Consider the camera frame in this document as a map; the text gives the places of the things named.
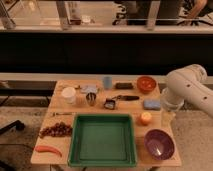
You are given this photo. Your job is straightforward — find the orange fruit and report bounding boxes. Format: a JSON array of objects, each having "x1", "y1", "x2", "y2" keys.
[{"x1": 140, "y1": 112, "x2": 152, "y2": 125}]

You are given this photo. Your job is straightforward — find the wooden table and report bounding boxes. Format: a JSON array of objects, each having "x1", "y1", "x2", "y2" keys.
[{"x1": 30, "y1": 79, "x2": 183, "y2": 168}]

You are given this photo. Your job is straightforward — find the orange bowl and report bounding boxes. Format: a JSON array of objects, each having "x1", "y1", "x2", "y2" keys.
[{"x1": 137, "y1": 76, "x2": 157, "y2": 94}]

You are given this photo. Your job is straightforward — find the purple bowl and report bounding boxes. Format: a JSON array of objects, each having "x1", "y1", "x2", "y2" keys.
[{"x1": 144, "y1": 129, "x2": 175, "y2": 160}]

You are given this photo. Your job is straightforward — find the blue plastic cup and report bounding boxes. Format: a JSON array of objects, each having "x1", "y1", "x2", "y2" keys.
[{"x1": 102, "y1": 76, "x2": 112, "y2": 90}]

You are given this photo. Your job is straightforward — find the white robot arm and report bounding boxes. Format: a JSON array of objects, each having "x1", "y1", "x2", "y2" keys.
[{"x1": 160, "y1": 64, "x2": 213, "y2": 118}]

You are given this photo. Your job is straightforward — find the orange carrot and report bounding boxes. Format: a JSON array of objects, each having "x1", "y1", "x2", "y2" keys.
[{"x1": 34, "y1": 145, "x2": 62, "y2": 157}]

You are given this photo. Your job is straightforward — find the metal cup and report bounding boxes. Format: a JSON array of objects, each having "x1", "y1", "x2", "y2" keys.
[{"x1": 86, "y1": 92, "x2": 96, "y2": 106}]

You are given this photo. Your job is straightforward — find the green plastic tray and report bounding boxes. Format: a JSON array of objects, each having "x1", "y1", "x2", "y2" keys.
[{"x1": 67, "y1": 114, "x2": 137, "y2": 167}]

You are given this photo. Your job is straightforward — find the grey cloth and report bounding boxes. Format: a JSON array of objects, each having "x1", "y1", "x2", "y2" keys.
[{"x1": 80, "y1": 85, "x2": 98, "y2": 94}]

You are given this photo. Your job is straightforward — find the white paper cup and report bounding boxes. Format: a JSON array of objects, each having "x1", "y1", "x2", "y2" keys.
[{"x1": 61, "y1": 87, "x2": 76, "y2": 104}]

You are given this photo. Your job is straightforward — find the blue sponge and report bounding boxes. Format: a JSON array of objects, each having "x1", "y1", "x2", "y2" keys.
[{"x1": 143, "y1": 100, "x2": 161, "y2": 110}]

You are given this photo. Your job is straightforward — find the black rectangular block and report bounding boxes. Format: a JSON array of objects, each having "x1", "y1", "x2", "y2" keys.
[{"x1": 115, "y1": 83, "x2": 133, "y2": 89}]

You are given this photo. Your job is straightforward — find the small dark metal container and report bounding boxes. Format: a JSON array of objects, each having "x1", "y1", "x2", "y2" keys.
[{"x1": 104, "y1": 99, "x2": 116, "y2": 110}]

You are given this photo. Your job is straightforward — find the bunch of red grapes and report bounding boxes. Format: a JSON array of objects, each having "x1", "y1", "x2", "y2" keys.
[{"x1": 39, "y1": 122, "x2": 72, "y2": 138}]

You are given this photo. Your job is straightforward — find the metal fork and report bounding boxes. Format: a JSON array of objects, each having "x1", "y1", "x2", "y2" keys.
[{"x1": 52, "y1": 112, "x2": 73, "y2": 117}]

